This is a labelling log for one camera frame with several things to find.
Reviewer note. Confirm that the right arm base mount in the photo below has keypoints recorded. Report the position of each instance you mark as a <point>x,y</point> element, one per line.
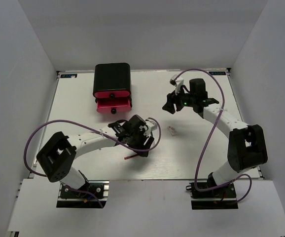
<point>218,199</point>

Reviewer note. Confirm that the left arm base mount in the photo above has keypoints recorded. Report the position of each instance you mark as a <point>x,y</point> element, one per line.
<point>94,196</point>

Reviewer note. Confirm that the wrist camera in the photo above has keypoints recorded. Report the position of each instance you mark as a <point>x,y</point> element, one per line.
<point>177,83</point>
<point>149,127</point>

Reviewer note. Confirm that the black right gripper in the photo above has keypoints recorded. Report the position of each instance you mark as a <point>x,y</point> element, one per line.
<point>172,98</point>

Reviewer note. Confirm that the white staples box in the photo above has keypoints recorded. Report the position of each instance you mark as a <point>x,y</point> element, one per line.
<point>172,131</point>

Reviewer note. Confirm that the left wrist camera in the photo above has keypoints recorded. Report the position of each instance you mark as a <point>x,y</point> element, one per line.
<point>149,127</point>

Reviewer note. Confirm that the pink top drawer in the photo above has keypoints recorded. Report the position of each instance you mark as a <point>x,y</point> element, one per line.
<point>111,94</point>

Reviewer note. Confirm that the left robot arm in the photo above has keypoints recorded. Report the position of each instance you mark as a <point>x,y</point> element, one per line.
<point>58,154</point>

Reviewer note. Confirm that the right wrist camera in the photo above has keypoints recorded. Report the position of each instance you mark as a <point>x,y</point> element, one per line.
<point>177,83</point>

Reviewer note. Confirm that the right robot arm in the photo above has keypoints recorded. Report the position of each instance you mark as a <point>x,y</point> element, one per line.
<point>246,143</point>

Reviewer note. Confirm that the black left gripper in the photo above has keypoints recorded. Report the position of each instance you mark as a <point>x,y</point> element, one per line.
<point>144,138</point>

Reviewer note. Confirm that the red pen refill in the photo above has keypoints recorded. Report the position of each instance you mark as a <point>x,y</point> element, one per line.
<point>132,156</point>

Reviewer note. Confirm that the black drawer cabinet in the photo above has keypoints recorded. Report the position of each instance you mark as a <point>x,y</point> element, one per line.
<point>112,76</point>

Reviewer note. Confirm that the pink drawer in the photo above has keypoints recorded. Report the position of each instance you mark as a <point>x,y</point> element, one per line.
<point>114,105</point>
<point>111,94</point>

